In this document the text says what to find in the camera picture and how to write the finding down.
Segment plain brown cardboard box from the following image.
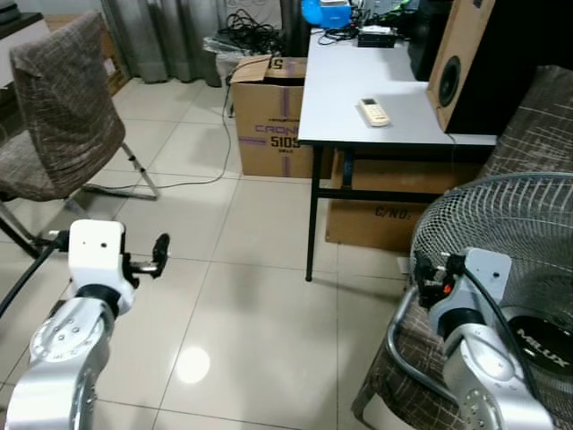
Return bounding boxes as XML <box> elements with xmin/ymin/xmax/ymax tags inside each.
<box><xmin>324</xmin><ymin>148</ymin><xmax>484</xmax><ymax>254</ymax></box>

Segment cardboard box purple print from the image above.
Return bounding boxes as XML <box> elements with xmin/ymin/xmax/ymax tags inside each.
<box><xmin>230</xmin><ymin>56</ymin><xmax>316</xmax><ymax>179</ymax></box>

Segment white remote control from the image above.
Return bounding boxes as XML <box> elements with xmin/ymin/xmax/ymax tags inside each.
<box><xmin>358</xmin><ymin>97</ymin><xmax>393</xmax><ymax>128</ymax></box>

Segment small brown cardboard box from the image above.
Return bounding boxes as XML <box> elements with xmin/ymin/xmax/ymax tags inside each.
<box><xmin>45</xmin><ymin>13</ymin><xmax>133</xmax><ymax>97</ymax></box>

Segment white table black legs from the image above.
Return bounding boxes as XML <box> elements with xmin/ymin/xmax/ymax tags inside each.
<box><xmin>298</xmin><ymin>31</ymin><xmax>499</xmax><ymax>282</ymax></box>

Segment wooden front loudspeaker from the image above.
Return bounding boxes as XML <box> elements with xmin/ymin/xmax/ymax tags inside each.
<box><xmin>426</xmin><ymin>0</ymin><xmax>573</xmax><ymax>137</ymax></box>

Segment grey curtain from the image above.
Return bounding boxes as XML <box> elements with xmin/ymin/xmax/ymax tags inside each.
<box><xmin>100</xmin><ymin>0</ymin><xmax>225</xmax><ymax>88</ymax></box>

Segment small black electronic device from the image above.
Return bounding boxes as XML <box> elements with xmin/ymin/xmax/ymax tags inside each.
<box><xmin>356</xmin><ymin>27</ymin><xmax>400</xmax><ymax>49</ymax></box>

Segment white cabinet dark top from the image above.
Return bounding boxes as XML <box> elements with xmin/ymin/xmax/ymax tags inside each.
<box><xmin>0</xmin><ymin>13</ymin><xmax>52</xmax><ymax>90</ymax></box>

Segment blue and white box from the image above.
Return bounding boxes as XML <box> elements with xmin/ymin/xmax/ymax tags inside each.
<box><xmin>320</xmin><ymin>0</ymin><xmax>353</xmax><ymax>30</ymax></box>

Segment blue balloon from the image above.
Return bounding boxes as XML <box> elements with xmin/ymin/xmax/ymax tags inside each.
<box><xmin>301</xmin><ymin>0</ymin><xmax>324</xmax><ymax>26</ymax></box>

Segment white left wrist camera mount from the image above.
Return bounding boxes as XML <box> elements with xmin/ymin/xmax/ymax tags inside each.
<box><xmin>67</xmin><ymin>219</ymin><xmax>137</xmax><ymax>293</ymax></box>

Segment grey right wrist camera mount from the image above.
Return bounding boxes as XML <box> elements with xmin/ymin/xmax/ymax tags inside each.
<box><xmin>430</xmin><ymin>248</ymin><xmax>513</xmax><ymax>316</ymax></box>

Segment thin grey floor cable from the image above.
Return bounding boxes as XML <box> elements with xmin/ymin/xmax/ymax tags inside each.
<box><xmin>85</xmin><ymin>56</ymin><xmax>269</xmax><ymax>192</ymax></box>

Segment grey wire-guard fan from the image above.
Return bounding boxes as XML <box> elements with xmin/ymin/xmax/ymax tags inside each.
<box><xmin>410</xmin><ymin>172</ymin><xmax>573</xmax><ymax>430</ymax></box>

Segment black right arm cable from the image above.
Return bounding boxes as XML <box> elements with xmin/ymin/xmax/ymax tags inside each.
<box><xmin>455</xmin><ymin>258</ymin><xmax>543</xmax><ymax>400</ymax></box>

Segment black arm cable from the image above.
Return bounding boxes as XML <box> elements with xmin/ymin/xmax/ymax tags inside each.
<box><xmin>455</xmin><ymin>258</ymin><xmax>543</xmax><ymax>400</ymax></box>
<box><xmin>0</xmin><ymin>230</ymin><xmax>73</xmax><ymax>319</ymax></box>

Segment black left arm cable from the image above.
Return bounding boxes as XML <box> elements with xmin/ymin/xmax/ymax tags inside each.
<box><xmin>0</xmin><ymin>230</ymin><xmax>73</xmax><ymax>319</ymax></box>

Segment black cable tangle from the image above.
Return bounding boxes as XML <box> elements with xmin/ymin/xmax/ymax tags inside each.
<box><xmin>218</xmin><ymin>9</ymin><xmax>289</xmax><ymax>56</ymax></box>

